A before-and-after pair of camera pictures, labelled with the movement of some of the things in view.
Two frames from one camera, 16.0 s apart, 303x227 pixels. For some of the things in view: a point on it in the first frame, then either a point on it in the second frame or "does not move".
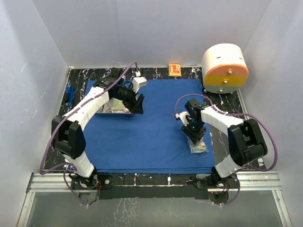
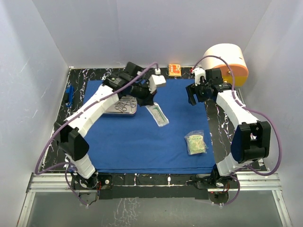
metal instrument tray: (114, 107) does not move
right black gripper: (195, 136) → (191, 90)
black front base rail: (153, 186) does not move
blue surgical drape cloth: (153, 142) does not move
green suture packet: (118, 106) → (195, 142)
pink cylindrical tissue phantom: (225, 68) does not move
